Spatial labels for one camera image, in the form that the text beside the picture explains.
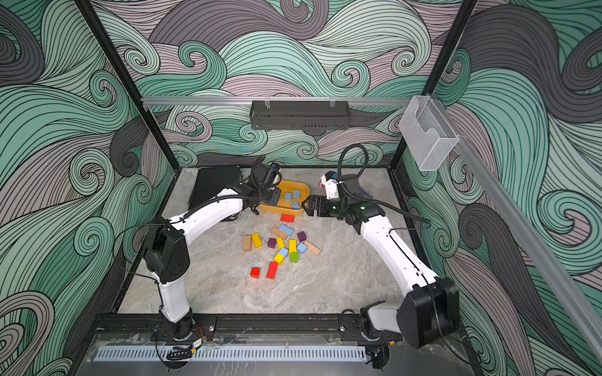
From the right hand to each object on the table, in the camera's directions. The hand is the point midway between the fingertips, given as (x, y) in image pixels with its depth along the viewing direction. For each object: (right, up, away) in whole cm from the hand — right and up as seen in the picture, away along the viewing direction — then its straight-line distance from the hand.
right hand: (311, 205), depth 79 cm
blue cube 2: (-3, -18, +11) cm, 21 cm away
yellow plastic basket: (-7, +3, +27) cm, 28 cm away
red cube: (-20, -25, +4) cm, 32 cm away
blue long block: (-5, -2, +25) cm, 25 cm away
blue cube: (-5, +3, +28) cm, 28 cm away
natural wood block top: (-13, -13, +16) cm, 24 cm away
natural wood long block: (+1, -18, +11) cm, 22 cm away
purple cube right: (-3, -14, +15) cm, 21 cm away
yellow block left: (-21, -15, +14) cm, 30 cm away
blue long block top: (-10, -11, +18) cm, 24 cm away
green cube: (-6, -21, +11) cm, 24 cm away
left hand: (-14, +6, +10) cm, 18 cm away
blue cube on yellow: (-10, -19, +9) cm, 23 cm away
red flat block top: (-9, -8, +22) cm, 25 cm away
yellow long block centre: (-7, -18, +13) cm, 23 cm away
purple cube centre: (-15, -16, +13) cm, 26 cm away
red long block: (-14, -25, +7) cm, 30 cm away
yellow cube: (-12, -21, +8) cm, 26 cm away
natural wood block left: (-24, -16, +12) cm, 32 cm away
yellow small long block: (-11, -17, +13) cm, 24 cm away
